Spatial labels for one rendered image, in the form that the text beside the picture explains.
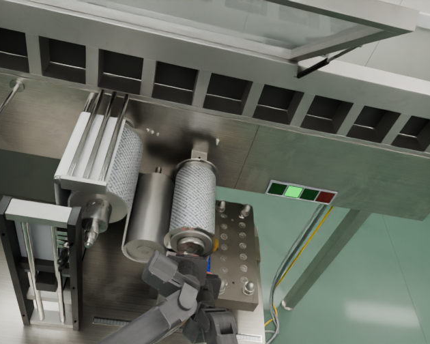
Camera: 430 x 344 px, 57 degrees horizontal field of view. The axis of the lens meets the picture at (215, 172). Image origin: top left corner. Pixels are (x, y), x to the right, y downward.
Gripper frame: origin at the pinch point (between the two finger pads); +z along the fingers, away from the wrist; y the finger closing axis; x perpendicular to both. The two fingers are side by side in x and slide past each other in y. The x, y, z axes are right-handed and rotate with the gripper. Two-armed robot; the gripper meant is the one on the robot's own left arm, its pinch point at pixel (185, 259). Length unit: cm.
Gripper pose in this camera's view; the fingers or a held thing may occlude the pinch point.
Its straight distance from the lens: 109.4
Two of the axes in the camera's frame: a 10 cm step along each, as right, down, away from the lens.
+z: -1.0, -1.0, 9.9
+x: 1.7, -9.8, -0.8
